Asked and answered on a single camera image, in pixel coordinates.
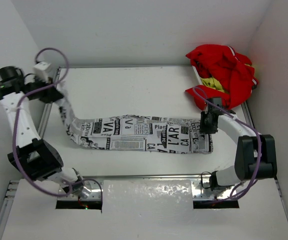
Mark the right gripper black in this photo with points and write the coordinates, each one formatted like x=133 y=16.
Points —
x=203 y=128

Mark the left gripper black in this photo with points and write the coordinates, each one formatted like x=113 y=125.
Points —
x=50 y=95

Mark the newspaper print trousers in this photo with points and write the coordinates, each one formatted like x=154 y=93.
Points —
x=134 y=132

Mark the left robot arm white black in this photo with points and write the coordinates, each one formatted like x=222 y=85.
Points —
x=34 y=157

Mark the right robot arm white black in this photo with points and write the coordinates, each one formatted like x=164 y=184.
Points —
x=255 y=157

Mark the red trousers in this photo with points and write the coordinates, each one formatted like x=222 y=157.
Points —
x=234 y=71

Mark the white front cover board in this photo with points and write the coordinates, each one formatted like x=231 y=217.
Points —
x=153 y=210

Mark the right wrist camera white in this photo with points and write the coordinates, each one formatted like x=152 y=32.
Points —
x=215 y=102

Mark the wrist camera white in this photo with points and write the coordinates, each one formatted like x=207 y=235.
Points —
x=42 y=70
x=215 y=102

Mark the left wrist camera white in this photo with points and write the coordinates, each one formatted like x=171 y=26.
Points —
x=42 y=70

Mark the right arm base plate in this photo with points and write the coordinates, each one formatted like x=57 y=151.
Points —
x=201 y=193

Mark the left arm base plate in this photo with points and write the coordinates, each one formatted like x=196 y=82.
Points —
x=91 y=191

